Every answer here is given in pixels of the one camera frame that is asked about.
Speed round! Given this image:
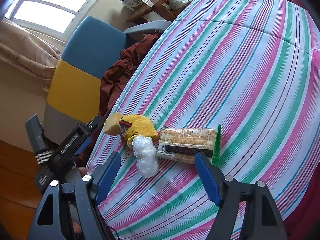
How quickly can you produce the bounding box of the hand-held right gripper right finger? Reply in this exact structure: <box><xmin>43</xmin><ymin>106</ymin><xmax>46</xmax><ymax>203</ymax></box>
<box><xmin>194</xmin><ymin>152</ymin><xmax>288</xmax><ymax>240</ymax></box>

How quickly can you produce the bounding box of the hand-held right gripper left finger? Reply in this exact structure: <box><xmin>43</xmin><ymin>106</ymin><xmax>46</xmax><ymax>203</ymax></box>
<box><xmin>27</xmin><ymin>151</ymin><xmax>122</xmax><ymax>240</ymax></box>

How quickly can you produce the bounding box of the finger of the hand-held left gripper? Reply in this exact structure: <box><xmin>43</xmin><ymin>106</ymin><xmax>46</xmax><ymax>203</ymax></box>
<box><xmin>74</xmin><ymin>115</ymin><xmax>104</xmax><ymax>156</ymax></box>

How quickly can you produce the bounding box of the snack packet brown black label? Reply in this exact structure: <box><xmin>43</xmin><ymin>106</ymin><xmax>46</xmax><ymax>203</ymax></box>
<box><xmin>156</xmin><ymin>124</ymin><xmax>222</xmax><ymax>165</ymax></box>

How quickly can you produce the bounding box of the yellow sponge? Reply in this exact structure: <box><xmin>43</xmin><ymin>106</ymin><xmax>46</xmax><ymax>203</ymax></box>
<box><xmin>104</xmin><ymin>112</ymin><xmax>124</xmax><ymax>136</ymax></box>

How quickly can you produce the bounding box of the clear crumpled plastic bag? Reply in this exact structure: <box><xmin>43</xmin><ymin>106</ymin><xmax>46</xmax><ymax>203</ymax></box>
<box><xmin>132</xmin><ymin>135</ymin><xmax>159</xmax><ymax>178</ymax></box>

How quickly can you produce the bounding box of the yellow knitted sock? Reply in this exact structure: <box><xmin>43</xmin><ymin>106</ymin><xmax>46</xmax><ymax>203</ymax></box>
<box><xmin>118</xmin><ymin>114</ymin><xmax>159</xmax><ymax>147</ymax></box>

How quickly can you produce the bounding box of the dark red cloth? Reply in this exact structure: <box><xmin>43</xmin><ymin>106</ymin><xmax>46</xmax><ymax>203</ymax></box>
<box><xmin>76</xmin><ymin>33</ymin><xmax>160</xmax><ymax>168</ymax></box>

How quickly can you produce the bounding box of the blue yellow grey chair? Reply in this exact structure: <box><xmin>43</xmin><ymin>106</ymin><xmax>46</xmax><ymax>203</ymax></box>
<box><xmin>44</xmin><ymin>16</ymin><xmax>173</xmax><ymax>140</ymax></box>

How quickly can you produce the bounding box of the striped bed sheet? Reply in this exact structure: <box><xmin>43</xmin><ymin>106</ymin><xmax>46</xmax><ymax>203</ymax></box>
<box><xmin>86</xmin><ymin>0</ymin><xmax>320</xmax><ymax>240</ymax></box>

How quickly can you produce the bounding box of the beige curtain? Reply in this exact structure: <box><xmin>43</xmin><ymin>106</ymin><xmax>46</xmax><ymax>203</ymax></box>
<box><xmin>0</xmin><ymin>17</ymin><xmax>62</xmax><ymax>92</ymax></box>

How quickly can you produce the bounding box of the window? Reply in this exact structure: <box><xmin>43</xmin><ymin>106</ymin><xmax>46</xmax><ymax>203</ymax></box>
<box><xmin>4</xmin><ymin>0</ymin><xmax>115</xmax><ymax>33</ymax></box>

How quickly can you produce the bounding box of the wooden shelf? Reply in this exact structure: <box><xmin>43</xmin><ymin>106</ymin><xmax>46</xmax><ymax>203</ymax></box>
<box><xmin>126</xmin><ymin>0</ymin><xmax>248</xmax><ymax>25</ymax></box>

